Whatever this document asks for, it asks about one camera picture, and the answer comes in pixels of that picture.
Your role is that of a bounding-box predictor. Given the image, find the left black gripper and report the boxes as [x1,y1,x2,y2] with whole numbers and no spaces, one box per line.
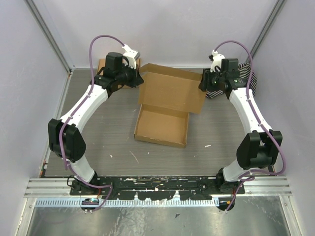
[116,62,144,88]

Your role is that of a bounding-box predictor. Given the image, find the brown cardboard box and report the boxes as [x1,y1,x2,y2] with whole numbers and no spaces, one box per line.
[97,58,141,75]
[134,63,206,148]

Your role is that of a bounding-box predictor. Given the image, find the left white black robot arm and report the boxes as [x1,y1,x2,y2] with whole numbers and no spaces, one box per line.
[48,49,144,195]

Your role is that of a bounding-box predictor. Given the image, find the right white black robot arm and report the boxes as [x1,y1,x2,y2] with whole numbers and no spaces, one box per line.
[199,54,283,194]

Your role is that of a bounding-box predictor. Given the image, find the closed brown cardboard box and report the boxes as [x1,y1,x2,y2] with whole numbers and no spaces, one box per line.
[97,58,141,75]

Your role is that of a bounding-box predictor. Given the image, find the black white striped cloth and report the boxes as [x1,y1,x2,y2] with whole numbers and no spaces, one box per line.
[206,63,258,99]

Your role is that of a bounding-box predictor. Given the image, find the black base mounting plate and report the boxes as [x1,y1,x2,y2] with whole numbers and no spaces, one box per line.
[67,176,238,201]

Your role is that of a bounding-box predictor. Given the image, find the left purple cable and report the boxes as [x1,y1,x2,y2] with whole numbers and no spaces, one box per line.
[60,34,126,214]

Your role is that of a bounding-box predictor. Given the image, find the purple cable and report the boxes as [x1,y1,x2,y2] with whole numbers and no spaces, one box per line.
[214,40,287,212]
[60,34,126,214]

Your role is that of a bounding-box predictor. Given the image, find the left aluminium corner post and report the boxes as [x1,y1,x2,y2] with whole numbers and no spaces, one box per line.
[24,0,72,73]

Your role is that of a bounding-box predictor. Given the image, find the aluminium corner post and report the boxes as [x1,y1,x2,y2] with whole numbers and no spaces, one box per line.
[251,0,287,59]
[24,0,72,73]

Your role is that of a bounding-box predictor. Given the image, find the right aluminium corner post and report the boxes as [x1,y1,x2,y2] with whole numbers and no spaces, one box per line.
[251,0,287,59]

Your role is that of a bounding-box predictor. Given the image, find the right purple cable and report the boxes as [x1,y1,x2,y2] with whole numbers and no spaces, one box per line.
[214,40,287,212]

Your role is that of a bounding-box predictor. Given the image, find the aluminium front rail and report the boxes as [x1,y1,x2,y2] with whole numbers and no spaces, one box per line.
[25,176,292,200]

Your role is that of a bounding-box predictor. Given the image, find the white slotted cable duct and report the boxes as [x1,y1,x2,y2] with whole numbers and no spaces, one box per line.
[35,198,219,208]

